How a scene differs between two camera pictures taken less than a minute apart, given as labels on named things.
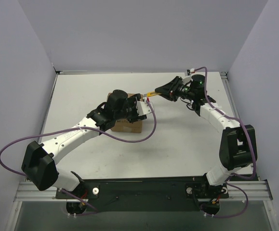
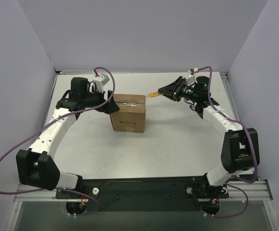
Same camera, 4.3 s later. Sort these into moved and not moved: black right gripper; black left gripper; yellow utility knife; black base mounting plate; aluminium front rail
Moved: yellow utility knife; black left gripper
Not moved: black right gripper; black base mounting plate; aluminium front rail
